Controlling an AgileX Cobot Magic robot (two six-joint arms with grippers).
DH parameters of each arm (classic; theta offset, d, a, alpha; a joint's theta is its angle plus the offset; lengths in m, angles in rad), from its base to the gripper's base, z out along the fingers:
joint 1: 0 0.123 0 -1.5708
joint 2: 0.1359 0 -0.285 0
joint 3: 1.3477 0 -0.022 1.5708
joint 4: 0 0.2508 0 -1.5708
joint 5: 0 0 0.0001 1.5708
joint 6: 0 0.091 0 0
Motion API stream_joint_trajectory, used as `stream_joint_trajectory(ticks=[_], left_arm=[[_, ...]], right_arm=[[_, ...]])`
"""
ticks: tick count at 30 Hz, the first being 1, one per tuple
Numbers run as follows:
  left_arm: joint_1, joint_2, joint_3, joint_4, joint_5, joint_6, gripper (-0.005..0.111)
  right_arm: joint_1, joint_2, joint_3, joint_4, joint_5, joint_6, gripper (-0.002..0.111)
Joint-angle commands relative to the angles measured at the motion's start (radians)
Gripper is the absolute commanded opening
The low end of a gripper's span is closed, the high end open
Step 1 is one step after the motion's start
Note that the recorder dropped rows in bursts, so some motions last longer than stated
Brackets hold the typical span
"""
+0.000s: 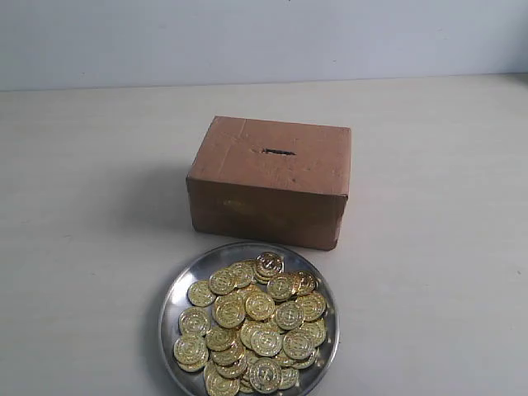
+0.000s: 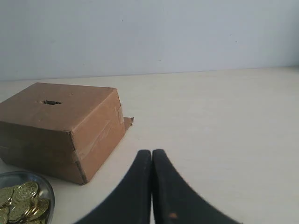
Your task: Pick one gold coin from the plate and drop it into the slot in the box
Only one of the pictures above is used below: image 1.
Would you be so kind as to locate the gold coin left middle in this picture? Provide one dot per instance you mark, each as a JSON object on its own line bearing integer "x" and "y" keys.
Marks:
{"x": 194, "y": 320}

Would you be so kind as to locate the gold coin bottom centre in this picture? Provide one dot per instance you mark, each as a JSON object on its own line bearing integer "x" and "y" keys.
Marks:
{"x": 265, "y": 376}

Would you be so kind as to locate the round steel plate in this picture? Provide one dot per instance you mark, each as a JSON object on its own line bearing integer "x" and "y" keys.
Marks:
{"x": 200, "y": 267}

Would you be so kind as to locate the gold coin top of pile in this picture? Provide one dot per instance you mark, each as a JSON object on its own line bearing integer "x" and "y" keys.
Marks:
{"x": 269, "y": 264}

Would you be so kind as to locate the gold coin upper right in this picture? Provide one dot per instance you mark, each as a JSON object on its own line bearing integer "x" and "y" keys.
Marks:
{"x": 305, "y": 283}

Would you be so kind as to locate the gold coin right centre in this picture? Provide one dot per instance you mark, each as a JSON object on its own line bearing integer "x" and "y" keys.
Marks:
{"x": 289, "y": 315}

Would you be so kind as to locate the brown cardboard slotted box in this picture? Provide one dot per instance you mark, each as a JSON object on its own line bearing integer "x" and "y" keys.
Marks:
{"x": 271, "y": 181}

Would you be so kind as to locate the gold coin lower right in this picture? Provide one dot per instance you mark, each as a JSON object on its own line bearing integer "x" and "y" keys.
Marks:
{"x": 298, "y": 344}

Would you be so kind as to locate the gold coin lower left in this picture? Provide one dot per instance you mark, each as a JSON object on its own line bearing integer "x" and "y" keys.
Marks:
{"x": 188, "y": 349}

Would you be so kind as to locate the gold coin far left upper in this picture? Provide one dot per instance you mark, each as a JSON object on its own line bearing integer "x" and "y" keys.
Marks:
{"x": 200, "y": 295}

